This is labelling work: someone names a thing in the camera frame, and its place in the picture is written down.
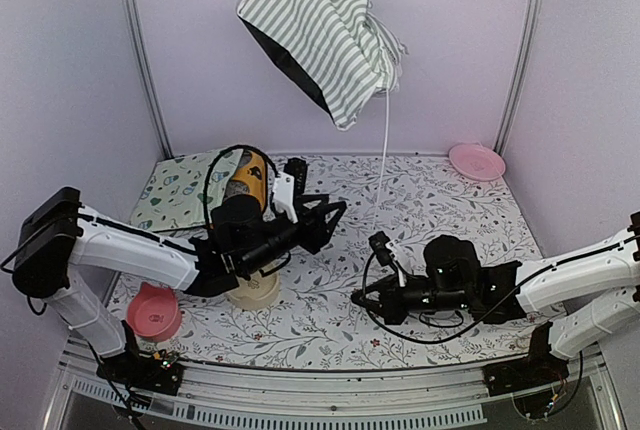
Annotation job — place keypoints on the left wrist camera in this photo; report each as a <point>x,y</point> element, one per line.
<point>289,185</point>

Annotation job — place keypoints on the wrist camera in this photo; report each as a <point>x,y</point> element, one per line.
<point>289,185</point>
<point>389,253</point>

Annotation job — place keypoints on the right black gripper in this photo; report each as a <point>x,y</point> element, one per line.
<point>390,306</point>

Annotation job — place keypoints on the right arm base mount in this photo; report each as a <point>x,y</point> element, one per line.
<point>524,373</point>

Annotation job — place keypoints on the aluminium frame post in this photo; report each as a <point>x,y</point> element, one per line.
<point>516,86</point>
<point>132,16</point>

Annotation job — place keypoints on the red cat-ear pet bowl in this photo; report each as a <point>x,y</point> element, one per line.
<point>154,313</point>

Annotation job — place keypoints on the cream pet bowl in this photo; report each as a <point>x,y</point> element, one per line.
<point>258,293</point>

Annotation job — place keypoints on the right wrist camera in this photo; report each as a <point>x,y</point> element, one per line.
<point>389,253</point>

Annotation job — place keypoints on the pink plate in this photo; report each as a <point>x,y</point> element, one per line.
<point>477,162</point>

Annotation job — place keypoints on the green patterned cushion mat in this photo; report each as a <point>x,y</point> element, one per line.
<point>173,196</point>

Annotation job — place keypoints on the right aluminium frame post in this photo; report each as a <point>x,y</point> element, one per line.
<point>516,86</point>

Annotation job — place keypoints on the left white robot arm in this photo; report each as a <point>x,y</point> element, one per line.
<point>63,234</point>

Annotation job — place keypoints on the front aluminium rail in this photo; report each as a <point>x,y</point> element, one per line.
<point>219,396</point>

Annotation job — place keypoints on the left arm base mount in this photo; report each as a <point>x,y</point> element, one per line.
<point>132,370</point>

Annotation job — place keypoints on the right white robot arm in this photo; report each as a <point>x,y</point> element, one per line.
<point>607,271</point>

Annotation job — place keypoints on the left aluminium frame post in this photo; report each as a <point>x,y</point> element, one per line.
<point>132,16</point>

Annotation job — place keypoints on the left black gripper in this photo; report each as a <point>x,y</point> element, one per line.
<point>315,232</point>

